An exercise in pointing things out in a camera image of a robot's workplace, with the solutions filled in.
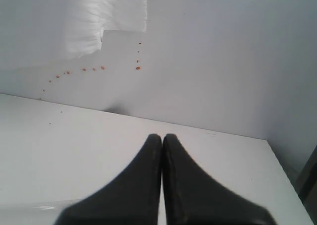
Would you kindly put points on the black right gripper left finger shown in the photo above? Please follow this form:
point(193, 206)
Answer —
point(132, 198)

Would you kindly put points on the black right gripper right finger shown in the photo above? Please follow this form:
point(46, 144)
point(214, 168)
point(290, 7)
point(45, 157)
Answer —
point(192, 197)

